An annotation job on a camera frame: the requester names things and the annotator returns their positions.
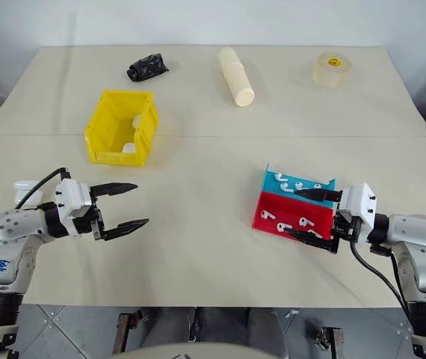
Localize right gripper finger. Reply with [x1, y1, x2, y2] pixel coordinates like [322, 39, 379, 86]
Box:
[283, 228, 340, 256]
[294, 188, 343, 205]

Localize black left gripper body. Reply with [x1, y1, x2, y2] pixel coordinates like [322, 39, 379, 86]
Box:
[70, 185, 106, 242]

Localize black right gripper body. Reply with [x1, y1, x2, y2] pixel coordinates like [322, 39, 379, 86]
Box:
[330, 190, 364, 256]

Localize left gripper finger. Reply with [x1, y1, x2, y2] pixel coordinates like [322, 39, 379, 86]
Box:
[91, 182, 139, 199]
[102, 218, 150, 242]

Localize yellow plastic bin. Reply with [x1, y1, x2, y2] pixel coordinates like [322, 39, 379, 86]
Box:
[83, 89, 161, 167]

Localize red plastic tray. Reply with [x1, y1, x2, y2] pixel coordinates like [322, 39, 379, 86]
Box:
[251, 191, 338, 241]

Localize blue plastic tray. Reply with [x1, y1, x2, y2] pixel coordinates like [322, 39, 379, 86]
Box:
[260, 162, 339, 206]

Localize translucent tape roll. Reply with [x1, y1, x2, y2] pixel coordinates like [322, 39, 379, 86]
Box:
[311, 52, 354, 90]

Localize black crumpled plastic bag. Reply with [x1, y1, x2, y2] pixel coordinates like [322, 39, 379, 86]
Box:
[125, 52, 170, 83]

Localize cream paper cup stack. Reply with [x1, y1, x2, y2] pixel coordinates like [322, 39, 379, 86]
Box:
[217, 46, 256, 110]

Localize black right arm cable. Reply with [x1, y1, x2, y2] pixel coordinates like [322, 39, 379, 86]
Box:
[348, 241, 413, 316]

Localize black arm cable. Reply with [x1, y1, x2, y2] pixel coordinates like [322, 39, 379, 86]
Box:
[13, 168, 72, 210]
[348, 241, 413, 316]

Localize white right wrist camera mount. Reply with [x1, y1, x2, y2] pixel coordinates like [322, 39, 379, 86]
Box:
[337, 182, 378, 230]

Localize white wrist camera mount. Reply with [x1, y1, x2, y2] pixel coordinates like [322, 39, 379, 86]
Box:
[337, 182, 378, 230]
[54, 178, 94, 220]

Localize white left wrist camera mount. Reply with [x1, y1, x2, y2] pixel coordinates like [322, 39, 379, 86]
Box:
[54, 178, 94, 220]

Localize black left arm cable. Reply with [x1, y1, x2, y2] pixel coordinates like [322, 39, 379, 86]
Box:
[13, 168, 72, 210]

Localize rusty metal bracket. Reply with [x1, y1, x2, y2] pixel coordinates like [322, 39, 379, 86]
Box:
[315, 325, 346, 359]
[112, 310, 144, 356]

